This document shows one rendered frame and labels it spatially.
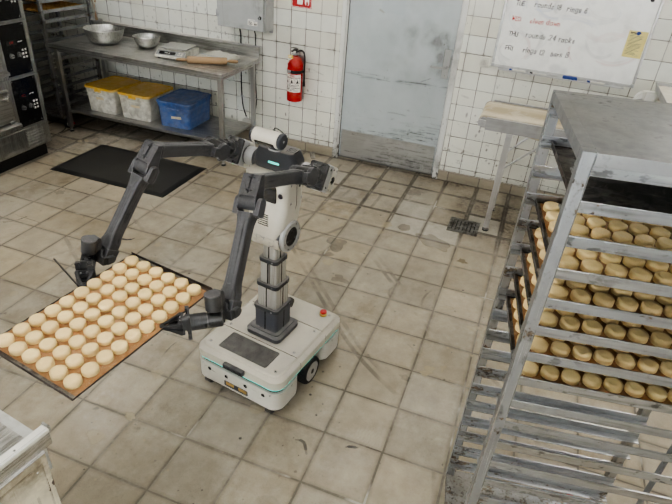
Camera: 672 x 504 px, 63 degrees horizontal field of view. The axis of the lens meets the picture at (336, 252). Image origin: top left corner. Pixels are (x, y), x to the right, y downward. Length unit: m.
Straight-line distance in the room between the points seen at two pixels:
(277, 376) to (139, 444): 0.71
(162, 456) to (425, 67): 3.90
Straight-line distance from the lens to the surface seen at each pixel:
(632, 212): 1.38
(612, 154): 1.28
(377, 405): 3.02
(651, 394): 1.77
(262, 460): 2.77
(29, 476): 1.87
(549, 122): 1.71
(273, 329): 2.92
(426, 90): 5.34
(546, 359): 1.59
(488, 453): 1.81
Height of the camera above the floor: 2.22
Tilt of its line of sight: 32 degrees down
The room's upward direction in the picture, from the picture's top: 5 degrees clockwise
